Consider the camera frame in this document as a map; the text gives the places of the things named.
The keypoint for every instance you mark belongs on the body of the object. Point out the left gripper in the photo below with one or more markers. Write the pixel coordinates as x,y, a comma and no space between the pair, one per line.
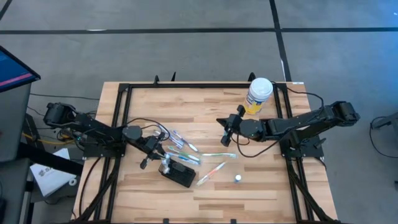
150,144

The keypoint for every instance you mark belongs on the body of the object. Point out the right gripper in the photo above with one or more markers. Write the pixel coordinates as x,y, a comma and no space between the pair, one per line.
239,126

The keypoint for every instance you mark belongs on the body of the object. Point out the blue white toothbrush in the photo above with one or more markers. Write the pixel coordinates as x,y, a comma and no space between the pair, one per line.
175,142
189,145

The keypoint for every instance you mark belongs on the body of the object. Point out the Lysol wipes canister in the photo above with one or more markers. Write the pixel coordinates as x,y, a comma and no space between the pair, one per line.
259,90

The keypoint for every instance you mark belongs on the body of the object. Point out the small blue tube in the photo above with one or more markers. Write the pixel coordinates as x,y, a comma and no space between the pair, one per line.
237,178

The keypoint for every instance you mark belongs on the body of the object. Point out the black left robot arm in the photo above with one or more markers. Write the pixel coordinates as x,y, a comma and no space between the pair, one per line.
93,127

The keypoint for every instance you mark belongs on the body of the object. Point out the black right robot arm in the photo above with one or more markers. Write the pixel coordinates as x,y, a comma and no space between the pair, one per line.
295,123

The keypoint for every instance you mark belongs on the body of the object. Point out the white tape roll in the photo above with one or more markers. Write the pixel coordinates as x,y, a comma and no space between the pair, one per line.
73,181

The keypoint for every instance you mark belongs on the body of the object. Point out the black support beam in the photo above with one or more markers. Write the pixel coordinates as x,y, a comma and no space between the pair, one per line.
49,158

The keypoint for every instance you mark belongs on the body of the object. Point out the white paper booklet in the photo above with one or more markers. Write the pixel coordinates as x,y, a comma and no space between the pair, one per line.
49,180

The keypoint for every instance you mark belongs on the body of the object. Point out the computer monitor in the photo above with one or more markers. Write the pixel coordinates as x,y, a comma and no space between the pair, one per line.
12,71

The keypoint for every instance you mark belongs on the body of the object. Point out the black aluminium table frame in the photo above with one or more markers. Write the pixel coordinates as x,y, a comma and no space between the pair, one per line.
202,85

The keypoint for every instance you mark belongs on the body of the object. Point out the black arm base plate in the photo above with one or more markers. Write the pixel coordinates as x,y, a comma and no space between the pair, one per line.
102,152
311,149

